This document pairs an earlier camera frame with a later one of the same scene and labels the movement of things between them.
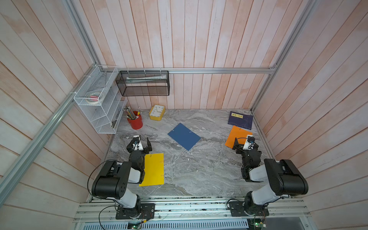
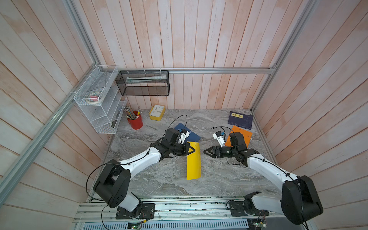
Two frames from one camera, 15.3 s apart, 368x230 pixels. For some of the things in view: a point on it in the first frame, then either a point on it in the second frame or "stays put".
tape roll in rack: [93, 98] stays put
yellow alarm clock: [156, 112] stays put
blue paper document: [183, 136] stays put
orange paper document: [241, 134] stays put
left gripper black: [146, 150] → [186, 145]
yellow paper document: [154, 169] → [193, 164]
